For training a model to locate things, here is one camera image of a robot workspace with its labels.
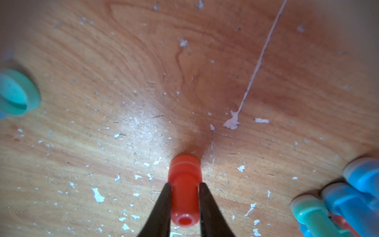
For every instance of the green stamp cap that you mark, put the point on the green stamp cap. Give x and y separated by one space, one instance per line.
19 94

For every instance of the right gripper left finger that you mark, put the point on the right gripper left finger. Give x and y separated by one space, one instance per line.
158 223

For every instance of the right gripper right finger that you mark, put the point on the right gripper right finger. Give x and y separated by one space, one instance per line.
212 222

